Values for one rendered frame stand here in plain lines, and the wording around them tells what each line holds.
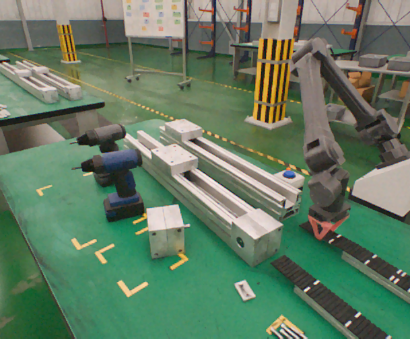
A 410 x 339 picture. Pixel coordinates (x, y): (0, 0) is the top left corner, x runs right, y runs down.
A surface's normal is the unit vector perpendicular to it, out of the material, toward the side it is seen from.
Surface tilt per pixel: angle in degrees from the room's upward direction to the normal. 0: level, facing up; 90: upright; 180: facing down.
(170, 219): 0
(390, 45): 90
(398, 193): 90
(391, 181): 90
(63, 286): 0
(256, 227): 0
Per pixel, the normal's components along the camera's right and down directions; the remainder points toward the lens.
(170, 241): 0.23, 0.45
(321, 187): -0.66, 0.34
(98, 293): 0.00, -0.88
